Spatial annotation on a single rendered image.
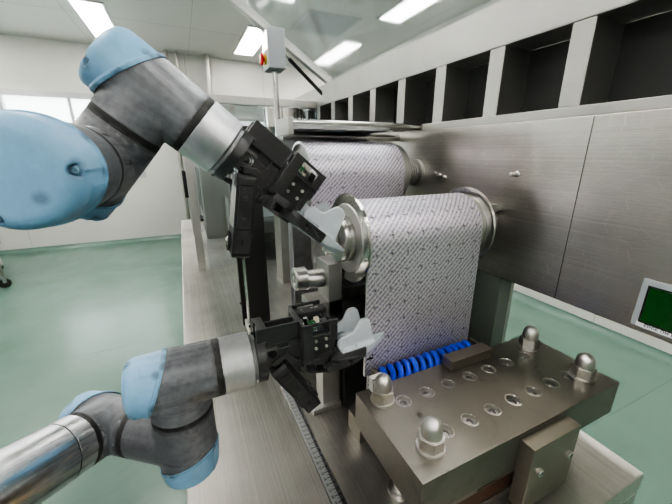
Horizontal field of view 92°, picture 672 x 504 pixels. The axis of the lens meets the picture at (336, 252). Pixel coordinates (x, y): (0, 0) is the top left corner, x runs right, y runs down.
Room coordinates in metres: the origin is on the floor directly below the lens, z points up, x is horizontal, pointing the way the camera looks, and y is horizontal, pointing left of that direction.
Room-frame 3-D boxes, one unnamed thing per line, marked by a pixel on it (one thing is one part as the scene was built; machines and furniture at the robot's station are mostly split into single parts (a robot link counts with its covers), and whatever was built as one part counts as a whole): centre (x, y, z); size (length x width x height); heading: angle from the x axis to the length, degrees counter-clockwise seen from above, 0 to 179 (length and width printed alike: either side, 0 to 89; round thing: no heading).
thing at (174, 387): (0.35, 0.21, 1.11); 0.11 x 0.08 x 0.09; 115
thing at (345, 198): (0.52, -0.02, 1.25); 0.15 x 0.01 x 0.15; 25
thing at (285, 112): (1.22, 0.18, 1.50); 0.14 x 0.14 x 0.06
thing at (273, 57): (1.03, 0.18, 1.66); 0.07 x 0.07 x 0.10; 24
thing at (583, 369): (0.45, -0.41, 1.05); 0.04 x 0.04 x 0.04
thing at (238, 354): (0.38, 0.14, 1.11); 0.08 x 0.05 x 0.08; 25
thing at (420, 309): (0.51, -0.15, 1.11); 0.23 x 0.01 x 0.18; 115
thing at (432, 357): (0.50, -0.17, 1.03); 0.21 x 0.04 x 0.03; 115
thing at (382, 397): (0.40, -0.07, 1.05); 0.04 x 0.04 x 0.04
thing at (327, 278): (0.53, 0.03, 1.05); 0.06 x 0.05 x 0.31; 115
